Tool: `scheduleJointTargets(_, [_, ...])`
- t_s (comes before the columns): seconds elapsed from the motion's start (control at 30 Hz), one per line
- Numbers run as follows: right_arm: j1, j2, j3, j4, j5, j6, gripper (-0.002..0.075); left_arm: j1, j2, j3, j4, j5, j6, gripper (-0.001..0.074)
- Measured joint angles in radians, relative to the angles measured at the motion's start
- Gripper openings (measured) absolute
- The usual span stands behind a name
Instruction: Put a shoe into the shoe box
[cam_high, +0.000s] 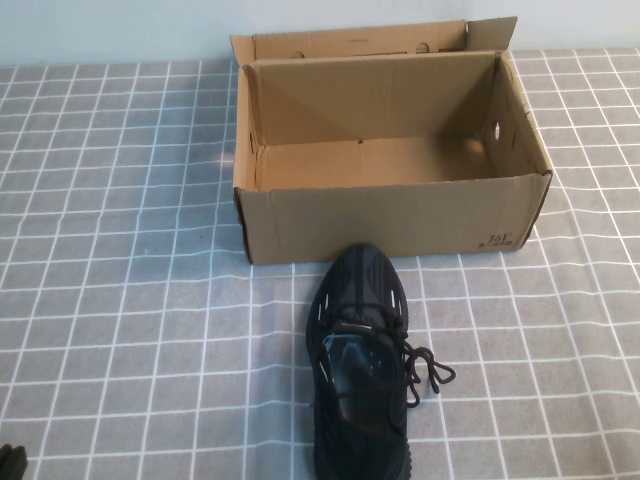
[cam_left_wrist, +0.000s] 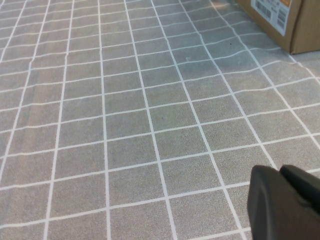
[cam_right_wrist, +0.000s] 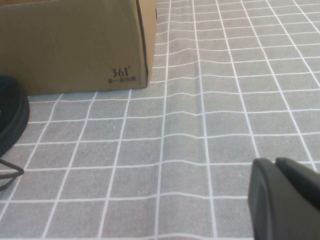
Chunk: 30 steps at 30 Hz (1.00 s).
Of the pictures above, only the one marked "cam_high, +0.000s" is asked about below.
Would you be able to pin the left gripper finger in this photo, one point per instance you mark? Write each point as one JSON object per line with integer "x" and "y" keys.
{"x": 5, "y": 465}
{"x": 18, "y": 465}

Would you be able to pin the black lace-up sneaker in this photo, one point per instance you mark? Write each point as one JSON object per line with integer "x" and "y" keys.
{"x": 360, "y": 280}

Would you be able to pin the brown cardboard shoe box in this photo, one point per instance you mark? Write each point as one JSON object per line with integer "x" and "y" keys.
{"x": 390, "y": 220}

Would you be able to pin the grey white-checked tablecloth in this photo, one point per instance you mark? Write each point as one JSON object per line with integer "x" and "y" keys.
{"x": 125, "y": 300}

